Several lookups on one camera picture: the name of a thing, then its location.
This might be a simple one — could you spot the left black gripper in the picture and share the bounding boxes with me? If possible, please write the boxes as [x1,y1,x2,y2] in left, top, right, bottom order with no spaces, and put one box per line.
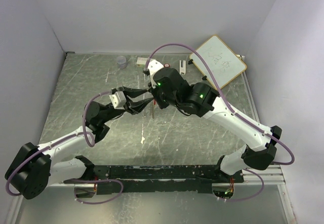
[101,85,153,123]

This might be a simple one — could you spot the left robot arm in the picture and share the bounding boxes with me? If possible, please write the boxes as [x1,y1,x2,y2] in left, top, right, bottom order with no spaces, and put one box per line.
[5,86,153,199]

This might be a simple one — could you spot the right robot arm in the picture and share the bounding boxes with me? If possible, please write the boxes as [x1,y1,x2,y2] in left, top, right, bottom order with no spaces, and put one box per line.
[148,66,281,183]

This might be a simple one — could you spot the white green small box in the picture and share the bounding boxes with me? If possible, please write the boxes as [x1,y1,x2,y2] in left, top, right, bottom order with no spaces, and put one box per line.
[136,57,147,68]

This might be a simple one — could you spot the white stapler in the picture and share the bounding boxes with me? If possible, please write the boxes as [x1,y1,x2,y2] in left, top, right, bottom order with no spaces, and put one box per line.
[179,60,186,75]

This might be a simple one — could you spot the clear plastic cup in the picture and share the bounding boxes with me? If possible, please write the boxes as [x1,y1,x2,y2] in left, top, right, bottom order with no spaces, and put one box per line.
[116,56,128,69]

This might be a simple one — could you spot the small whiteboard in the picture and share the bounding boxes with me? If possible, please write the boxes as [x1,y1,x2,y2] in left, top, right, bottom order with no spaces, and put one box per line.
[196,35,247,88]

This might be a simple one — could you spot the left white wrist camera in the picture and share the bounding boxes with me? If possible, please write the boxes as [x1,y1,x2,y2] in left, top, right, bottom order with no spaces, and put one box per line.
[109,91,127,109]

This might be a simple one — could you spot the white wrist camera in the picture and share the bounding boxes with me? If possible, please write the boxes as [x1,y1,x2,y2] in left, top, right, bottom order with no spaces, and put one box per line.
[143,60,164,88]
[109,91,127,109]

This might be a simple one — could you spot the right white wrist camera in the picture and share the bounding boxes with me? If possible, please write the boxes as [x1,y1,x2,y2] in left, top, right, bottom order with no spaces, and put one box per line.
[143,60,164,88]

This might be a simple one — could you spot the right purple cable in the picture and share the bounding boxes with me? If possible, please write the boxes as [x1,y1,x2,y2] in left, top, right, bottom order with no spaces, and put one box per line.
[143,42,296,202]

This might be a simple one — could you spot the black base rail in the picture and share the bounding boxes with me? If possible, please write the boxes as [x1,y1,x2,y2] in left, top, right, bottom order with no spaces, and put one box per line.
[63,163,245,196]

